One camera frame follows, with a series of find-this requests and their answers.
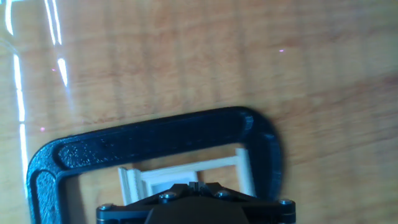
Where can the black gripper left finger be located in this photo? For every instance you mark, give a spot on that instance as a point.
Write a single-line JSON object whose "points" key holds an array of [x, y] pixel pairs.
{"points": [[149, 202]]}

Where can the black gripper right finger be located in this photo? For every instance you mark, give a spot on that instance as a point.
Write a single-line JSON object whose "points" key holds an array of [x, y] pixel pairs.
{"points": [[248, 207]]}

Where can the black metal C-clamp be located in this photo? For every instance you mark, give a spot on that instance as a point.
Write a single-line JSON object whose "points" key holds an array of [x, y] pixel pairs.
{"points": [[155, 137]]}

